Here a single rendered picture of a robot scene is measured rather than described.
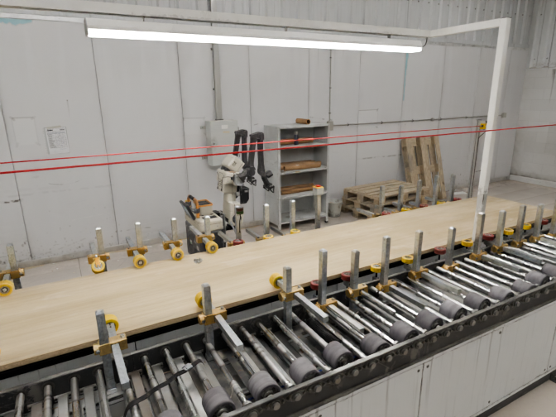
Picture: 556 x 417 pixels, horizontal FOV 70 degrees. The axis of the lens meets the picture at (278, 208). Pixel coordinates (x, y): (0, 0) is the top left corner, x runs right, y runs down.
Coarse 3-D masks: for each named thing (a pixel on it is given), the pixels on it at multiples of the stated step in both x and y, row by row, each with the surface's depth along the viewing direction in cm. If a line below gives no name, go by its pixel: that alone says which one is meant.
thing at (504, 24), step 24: (0, 0) 185; (24, 0) 189; (48, 0) 194; (72, 0) 198; (240, 24) 247; (264, 24) 249; (288, 24) 256; (312, 24) 265; (336, 24) 273; (360, 24) 282; (480, 24) 279; (504, 24) 264; (504, 48) 268; (480, 192) 297
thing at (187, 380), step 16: (400, 288) 265; (432, 288) 265; (368, 304) 247; (432, 304) 244; (352, 336) 215; (160, 368) 190; (208, 368) 190; (256, 368) 189; (192, 384) 180; (64, 400) 171; (144, 400) 170; (192, 400) 170; (0, 416) 164; (32, 416) 163; (64, 416) 163; (96, 416) 162; (144, 416) 162
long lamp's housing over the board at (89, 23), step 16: (160, 32) 219; (176, 32) 223; (192, 32) 227; (208, 32) 231; (224, 32) 236; (240, 32) 241; (256, 32) 246; (272, 32) 251; (288, 32) 257; (304, 32) 263
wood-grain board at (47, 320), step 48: (288, 240) 309; (336, 240) 308; (432, 240) 305; (48, 288) 237; (96, 288) 236; (144, 288) 236; (192, 288) 235; (240, 288) 234; (0, 336) 190; (48, 336) 190; (96, 336) 189
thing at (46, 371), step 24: (504, 240) 342; (336, 288) 260; (240, 312) 228; (264, 312) 236; (144, 336) 203; (168, 336) 210; (48, 360) 183; (72, 360) 188; (96, 360) 194; (0, 384) 176
